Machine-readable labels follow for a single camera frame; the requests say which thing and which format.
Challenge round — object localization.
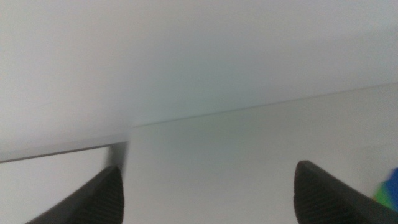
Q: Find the blue cube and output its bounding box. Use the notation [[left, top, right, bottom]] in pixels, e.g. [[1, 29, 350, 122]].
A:
[[383, 167, 398, 213]]

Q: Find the green cube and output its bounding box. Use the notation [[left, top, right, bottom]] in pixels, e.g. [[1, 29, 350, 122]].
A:
[[372, 181, 396, 210]]

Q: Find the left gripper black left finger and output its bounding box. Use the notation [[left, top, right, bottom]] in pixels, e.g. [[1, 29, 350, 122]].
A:
[[26, 165, 126, 224]]

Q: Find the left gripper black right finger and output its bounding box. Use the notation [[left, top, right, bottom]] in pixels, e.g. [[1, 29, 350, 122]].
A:
[[293, 159, 398, 224]]

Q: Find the white side cabinet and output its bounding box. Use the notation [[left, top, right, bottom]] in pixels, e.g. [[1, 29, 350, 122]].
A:
[[0, 145, 112, 224]]

